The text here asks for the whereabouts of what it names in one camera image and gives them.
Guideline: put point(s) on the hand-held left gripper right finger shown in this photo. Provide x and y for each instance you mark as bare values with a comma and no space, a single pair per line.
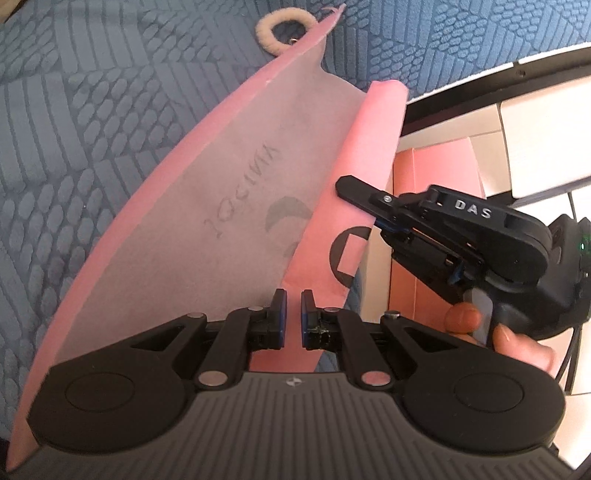
305,318

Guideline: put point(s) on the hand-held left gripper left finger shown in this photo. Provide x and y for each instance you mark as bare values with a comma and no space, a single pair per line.
281,318

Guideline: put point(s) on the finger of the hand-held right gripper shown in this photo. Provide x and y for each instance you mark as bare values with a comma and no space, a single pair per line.
369,196
425,263

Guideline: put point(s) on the pink dust bag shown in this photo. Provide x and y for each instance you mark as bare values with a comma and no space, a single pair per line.
231,184

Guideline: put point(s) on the person's right hand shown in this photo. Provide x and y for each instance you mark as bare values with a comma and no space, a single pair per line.
521,348

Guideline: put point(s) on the pink shoe box lid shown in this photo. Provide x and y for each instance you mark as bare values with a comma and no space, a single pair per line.
402,175

